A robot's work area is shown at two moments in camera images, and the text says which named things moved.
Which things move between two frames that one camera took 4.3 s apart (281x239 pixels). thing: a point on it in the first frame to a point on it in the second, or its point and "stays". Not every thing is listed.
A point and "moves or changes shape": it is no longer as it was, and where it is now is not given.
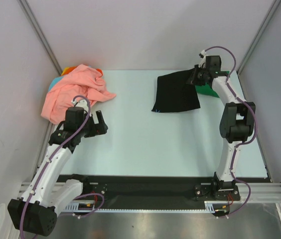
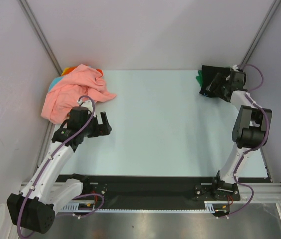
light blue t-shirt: x=54 y=81 stays
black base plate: x=124 y=192 stays
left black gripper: x=99 y=128 stays
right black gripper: x=195 y=76 to x=220 y=84
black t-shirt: x=173 y=93 moves or changes shape
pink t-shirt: x=82 y=81 stays
